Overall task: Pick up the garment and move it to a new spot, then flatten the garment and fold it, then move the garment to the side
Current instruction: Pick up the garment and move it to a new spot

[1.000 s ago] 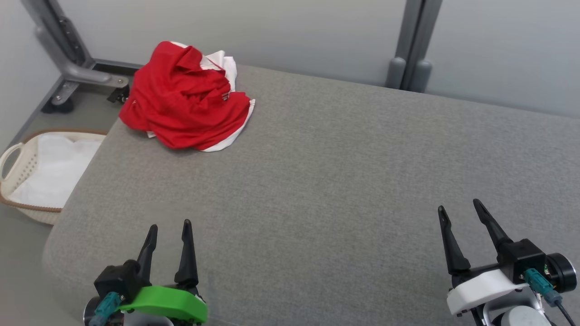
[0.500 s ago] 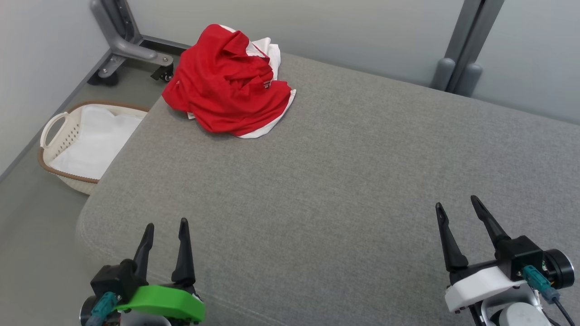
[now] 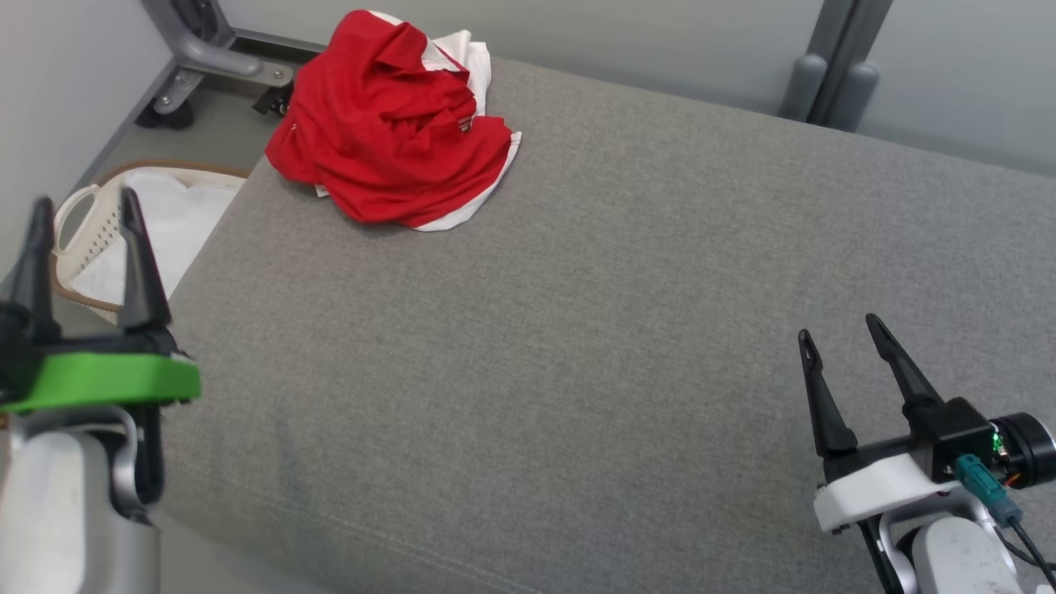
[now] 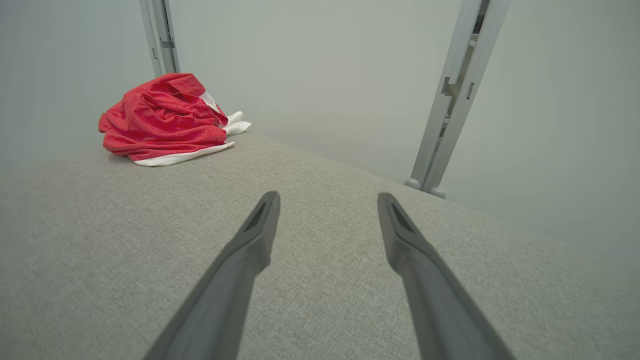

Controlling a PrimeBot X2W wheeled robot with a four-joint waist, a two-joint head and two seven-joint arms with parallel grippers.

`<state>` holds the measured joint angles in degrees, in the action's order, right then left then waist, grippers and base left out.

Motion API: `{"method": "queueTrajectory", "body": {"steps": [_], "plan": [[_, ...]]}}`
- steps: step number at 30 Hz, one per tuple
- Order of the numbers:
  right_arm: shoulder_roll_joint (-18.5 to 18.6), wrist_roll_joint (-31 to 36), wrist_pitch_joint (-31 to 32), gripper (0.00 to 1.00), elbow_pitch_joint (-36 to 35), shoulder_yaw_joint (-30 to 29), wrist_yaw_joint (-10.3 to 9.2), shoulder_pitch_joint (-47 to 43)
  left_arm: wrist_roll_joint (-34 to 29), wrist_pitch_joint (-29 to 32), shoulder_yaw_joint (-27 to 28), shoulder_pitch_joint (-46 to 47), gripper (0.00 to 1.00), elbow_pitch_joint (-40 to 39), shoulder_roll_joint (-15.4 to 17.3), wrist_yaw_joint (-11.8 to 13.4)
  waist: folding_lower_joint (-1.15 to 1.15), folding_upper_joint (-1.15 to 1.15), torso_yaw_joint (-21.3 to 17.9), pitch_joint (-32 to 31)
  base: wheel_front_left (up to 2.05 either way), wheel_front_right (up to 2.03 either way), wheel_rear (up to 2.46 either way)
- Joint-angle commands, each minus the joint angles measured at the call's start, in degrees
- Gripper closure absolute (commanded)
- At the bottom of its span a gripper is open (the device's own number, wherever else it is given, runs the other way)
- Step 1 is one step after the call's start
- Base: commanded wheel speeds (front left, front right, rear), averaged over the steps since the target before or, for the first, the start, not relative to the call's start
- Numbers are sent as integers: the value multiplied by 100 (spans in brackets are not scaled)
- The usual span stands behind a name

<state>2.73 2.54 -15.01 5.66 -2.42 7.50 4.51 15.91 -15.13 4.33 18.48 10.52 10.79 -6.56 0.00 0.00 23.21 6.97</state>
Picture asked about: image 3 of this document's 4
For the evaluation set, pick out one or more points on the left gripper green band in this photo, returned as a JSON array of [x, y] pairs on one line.
[[99, 379]]

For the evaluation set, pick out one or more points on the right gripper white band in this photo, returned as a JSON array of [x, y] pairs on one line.
[[874, 491]]

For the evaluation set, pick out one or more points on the red jersey with number 23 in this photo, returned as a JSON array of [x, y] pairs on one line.
[[363, 91]]

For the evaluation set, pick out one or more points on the beige plastic laundry basket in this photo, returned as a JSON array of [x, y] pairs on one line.
[[82, 223]]

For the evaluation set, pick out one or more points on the white cloth in basket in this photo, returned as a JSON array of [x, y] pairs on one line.
[[181, 223]]

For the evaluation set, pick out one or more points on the right gripper black motor cylinder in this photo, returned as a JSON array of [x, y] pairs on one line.
[[1031, 450]]

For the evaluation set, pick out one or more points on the grey fabric sofa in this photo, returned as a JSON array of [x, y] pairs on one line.
[[594, 346]]

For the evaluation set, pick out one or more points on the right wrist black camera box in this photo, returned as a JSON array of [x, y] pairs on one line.
[[953, 433]]

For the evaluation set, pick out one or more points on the grey metal wheeled frame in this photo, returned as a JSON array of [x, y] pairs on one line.
[[210, 56]]

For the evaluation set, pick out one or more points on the grey partition post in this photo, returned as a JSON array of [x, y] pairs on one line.
[[833, 58]]

